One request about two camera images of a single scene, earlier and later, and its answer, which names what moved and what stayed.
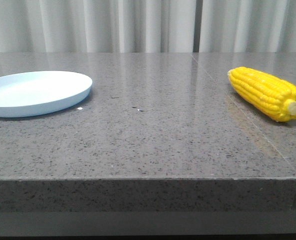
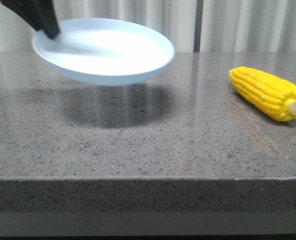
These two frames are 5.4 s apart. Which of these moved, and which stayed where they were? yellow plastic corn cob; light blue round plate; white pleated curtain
Moved: light blue round plate
Stayed: white pleated curtain; yellow plastic corn cob
